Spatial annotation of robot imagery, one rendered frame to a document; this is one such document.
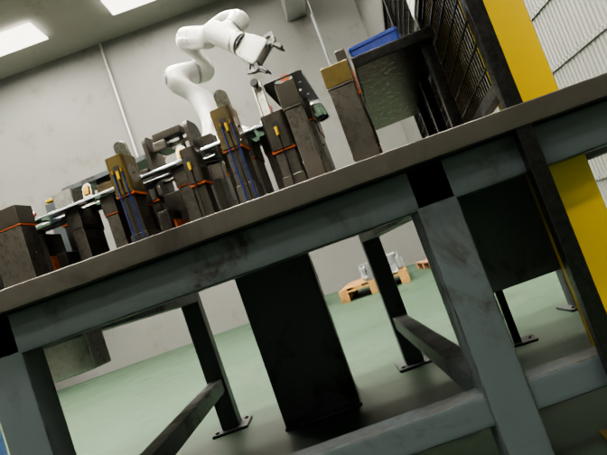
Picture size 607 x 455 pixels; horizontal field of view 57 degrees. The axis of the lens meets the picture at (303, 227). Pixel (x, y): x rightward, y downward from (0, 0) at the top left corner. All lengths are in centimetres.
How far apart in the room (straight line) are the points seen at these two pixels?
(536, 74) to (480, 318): 50
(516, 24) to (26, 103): 1136
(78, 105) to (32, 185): 175
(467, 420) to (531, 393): 12
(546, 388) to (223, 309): 961
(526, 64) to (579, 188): 27
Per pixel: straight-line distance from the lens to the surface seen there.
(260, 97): 198
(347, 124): 158
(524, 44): 125
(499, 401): 111
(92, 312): 112
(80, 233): 194
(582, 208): 122
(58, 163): 1167
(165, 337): 1085
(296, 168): 152
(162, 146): 207
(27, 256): 187
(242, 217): 100
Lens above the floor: 55
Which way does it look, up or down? 4 degrees up
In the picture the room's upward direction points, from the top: 20 degrees counter-clockwise
